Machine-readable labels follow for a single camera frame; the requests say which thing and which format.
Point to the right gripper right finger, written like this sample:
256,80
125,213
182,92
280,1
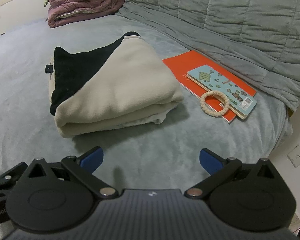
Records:
250,197

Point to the pink rolled quilt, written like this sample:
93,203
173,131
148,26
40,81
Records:
62,12

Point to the red patterned box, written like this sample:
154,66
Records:
181,64

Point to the beige bear raglan shirt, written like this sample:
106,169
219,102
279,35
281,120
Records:
122,84

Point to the light blue patterned book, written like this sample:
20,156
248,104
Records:
239,93

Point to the grey padded headboard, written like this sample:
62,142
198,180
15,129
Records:
258,40

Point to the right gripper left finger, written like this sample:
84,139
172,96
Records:
51,197

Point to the grey bed sheet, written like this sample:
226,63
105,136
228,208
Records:
148,156

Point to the white wall socket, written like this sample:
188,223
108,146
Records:
294,156

